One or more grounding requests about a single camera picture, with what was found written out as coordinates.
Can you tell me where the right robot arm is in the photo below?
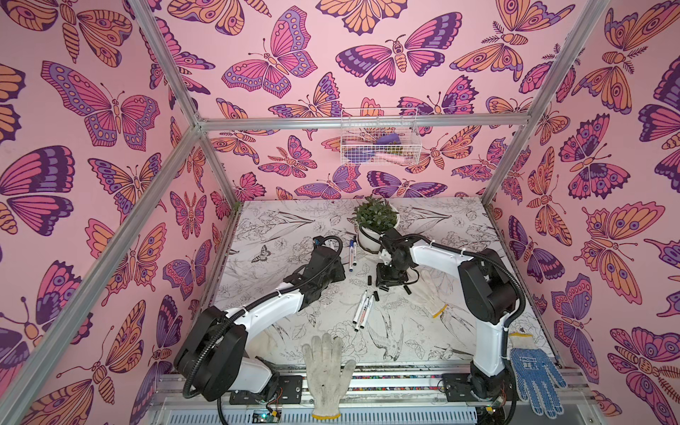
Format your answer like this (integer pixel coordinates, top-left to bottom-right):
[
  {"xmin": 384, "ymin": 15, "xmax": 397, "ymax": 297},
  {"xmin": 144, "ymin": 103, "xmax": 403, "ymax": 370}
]
[{"xmin": 376, "ymin": 229, "xmax": 526, "ymax": 400}]

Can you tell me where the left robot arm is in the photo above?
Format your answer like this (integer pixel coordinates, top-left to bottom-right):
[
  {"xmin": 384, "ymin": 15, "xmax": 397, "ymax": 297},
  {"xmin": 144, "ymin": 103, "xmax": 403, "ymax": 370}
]
[{"xmin": 173, "ymin": 236, "xmax": 345, "ymax": 402}]

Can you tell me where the white glove on table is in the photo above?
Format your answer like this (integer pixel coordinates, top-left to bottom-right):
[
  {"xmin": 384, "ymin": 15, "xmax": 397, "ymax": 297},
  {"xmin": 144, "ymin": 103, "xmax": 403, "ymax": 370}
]
[{"xmin": 407, "ymin": 270, "xmax": 448, "ymax": 319}]

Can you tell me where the white potted green plant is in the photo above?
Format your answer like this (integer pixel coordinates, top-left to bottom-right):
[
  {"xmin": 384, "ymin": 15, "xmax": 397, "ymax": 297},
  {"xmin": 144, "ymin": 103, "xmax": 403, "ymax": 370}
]
[{"xmin": 354, "ymin": 197, "xmax": 400, "ymax": 254}]

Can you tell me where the white glove front edge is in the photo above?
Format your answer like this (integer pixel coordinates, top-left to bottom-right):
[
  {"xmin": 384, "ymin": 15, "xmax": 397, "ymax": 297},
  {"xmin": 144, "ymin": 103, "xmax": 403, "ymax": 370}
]
[{"xmin": 302, "ymin": 333, "xmax": 356, "ymax": 421}]

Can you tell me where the small circuit board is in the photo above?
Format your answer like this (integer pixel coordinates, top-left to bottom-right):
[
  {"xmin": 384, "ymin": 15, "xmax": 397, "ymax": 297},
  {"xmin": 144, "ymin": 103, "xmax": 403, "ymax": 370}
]
[{"xmin": 251, "ymin": 410, "xmax": 281, "ymax": 424}]

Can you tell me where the blue dotted glove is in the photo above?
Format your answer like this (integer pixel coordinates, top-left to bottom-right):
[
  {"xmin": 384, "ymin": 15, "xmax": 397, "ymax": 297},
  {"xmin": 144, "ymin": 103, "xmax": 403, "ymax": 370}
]
[{"xmin": 509, "ymin": 333, "xmax": 567, "ymax": 419}]

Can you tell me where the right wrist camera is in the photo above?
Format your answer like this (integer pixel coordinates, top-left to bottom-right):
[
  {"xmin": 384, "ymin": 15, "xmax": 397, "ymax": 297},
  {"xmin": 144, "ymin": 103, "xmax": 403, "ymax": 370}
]
[{"xmin": 378, "ymin": 249, "xmax": 392, "ymax": 266}]

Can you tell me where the white wire wall basket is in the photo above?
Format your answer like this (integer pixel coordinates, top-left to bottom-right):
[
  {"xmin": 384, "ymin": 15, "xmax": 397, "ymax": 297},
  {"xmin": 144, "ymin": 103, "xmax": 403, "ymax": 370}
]
[{"xmin": 338, "ymin": 114, "xmax": 423, "ymax": 168}]

